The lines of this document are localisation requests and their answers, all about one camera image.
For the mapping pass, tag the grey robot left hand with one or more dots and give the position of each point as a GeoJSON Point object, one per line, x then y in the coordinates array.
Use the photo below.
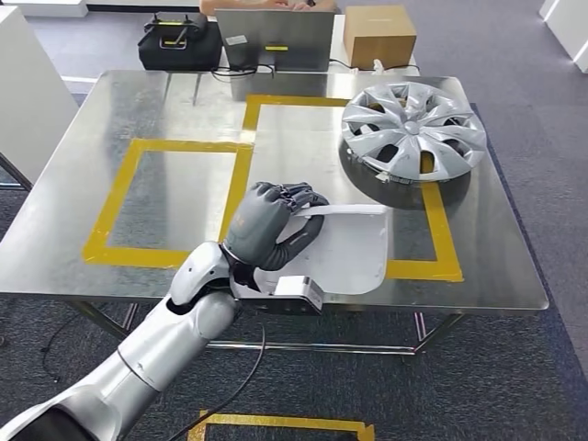
{"type": "Point", "coordinates": [257, 225]}

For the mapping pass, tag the white curved plastic part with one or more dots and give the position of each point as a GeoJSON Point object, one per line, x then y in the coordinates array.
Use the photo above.
{"type": "Point", "coordinates": [349, 255]}

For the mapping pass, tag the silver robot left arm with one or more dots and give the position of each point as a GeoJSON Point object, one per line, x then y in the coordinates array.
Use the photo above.
{"type": "Point", "coordinates": [161, 347]}

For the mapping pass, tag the stainless steel workbench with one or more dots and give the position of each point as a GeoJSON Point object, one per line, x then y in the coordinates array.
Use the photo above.
{"type": "Point", "coordinates": [496, 243]}

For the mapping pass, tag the grey laptop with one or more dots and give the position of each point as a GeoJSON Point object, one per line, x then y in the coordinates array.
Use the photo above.
{"type": "Point", "coordinates": [275, 30]}

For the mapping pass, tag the black carry bag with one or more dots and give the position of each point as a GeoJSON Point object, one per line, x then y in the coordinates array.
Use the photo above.
{"type": "Point", "coordinates": [183, 55]}

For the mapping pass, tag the silver wheel hubcap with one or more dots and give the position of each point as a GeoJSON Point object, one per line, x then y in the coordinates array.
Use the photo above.
{"type": "Point", "coordinates": [411, 128]}

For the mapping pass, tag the brown cardboard box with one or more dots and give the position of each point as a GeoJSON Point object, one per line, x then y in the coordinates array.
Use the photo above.
{"type": "Point", "coordinates": [379, 36]}

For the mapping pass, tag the steel side table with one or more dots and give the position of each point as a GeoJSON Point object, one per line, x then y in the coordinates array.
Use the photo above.
{"type": "Point", "coordinates": [32, 91]}

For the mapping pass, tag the white furniture block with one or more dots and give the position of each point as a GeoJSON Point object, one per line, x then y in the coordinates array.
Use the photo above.
{"type": "Point", "coordinates": [564, 30]}

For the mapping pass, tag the black camera bracket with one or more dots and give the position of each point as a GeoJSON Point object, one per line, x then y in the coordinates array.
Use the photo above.
{"type": "Point", "coordinates": [294, 306]}

